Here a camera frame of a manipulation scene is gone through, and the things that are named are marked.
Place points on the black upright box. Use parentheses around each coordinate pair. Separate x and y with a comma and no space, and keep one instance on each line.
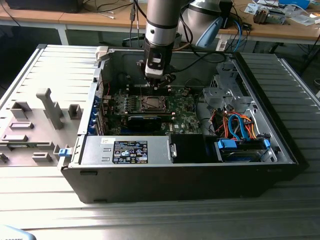
(226,12)

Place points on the blue plastic clip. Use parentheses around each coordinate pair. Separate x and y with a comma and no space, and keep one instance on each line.
(64,152)

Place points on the small grey wrist camera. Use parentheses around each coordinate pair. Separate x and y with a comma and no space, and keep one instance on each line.
(140,63)

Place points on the beige case latch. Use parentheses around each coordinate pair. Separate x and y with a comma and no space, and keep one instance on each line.
(101,53)

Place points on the pale blue rounded device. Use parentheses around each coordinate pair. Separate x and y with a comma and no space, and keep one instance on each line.
(12,233)

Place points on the grey parts rack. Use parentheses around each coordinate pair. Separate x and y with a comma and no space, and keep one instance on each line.
(37,125)

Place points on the metal drive cage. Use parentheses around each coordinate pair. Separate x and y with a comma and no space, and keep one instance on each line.
(217,95)

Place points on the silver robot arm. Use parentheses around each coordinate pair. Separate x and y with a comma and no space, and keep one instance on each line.
(160,20)

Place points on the white power adapter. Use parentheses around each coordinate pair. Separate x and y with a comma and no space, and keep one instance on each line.
(221,45)

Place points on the metal cooler on desk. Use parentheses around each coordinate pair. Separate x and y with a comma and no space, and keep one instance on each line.
(261,16)

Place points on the hard disk in blue carrier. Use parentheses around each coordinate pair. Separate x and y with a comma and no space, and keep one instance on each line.
(226,144)

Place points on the CPU socket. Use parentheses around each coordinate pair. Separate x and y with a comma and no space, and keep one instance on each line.
(143,109)

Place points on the blue box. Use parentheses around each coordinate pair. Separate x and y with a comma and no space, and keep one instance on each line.
(295,2)

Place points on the wooden desk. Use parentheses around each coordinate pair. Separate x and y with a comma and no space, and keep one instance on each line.
(75,17)

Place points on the black open PC case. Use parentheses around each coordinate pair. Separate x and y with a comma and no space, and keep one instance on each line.
(150,185)

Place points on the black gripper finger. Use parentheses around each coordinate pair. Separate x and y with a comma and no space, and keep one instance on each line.
(155,84)
(167,79)

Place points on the grey power supply unit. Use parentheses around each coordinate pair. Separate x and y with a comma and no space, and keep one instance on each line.
(95,150)

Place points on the expansion slot bracket row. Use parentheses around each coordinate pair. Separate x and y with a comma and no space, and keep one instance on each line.
(96,122)

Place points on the black graphics card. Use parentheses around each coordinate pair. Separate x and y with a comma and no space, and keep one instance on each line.
(145,123)

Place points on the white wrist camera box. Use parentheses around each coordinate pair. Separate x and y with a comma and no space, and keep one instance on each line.
(155,71)

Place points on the black RAM slot row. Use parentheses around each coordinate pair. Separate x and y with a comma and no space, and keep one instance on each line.
(167,115)
(135,90)

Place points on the black fan shroud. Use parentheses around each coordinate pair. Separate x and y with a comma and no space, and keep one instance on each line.
(187,148)

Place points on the green motherboard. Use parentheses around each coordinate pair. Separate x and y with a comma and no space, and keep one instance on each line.
(185,117)

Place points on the black flat device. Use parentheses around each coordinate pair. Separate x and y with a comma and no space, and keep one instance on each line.
(42,5)

